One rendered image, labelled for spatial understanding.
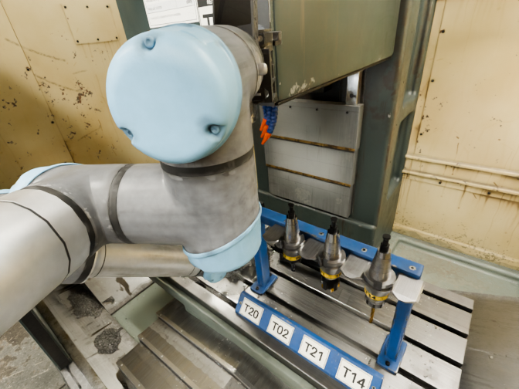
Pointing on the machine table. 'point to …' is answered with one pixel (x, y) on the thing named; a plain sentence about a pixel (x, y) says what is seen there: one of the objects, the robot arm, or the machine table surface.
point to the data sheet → (171, 11)
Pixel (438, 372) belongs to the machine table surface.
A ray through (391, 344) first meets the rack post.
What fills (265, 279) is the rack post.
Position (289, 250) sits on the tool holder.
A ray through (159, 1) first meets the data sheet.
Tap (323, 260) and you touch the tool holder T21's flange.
